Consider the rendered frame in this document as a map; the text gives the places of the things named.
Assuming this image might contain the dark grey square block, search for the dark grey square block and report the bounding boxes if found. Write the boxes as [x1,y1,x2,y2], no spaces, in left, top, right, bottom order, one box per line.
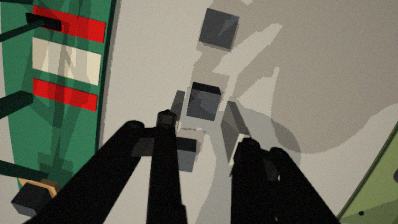
[11,182,52,217]
[199,8,239,49]
[176,136,197,173]
[186,82,221,121]

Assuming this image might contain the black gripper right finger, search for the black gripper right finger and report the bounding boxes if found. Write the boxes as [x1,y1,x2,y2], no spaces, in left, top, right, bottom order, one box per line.
[221,101,341,224]

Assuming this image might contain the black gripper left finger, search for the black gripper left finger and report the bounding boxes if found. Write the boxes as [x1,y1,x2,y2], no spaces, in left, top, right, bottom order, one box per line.
[23,90,188,224]

